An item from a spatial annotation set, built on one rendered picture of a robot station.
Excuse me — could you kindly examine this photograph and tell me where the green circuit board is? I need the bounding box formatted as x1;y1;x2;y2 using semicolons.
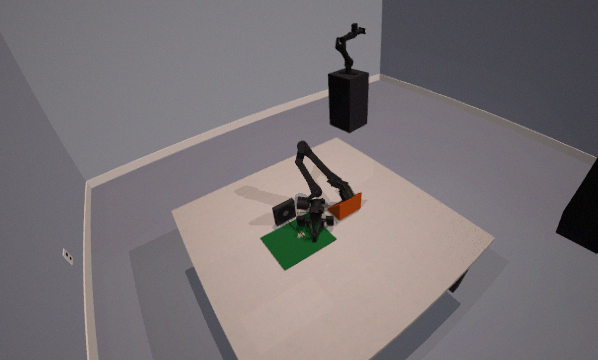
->
261;219;336;270

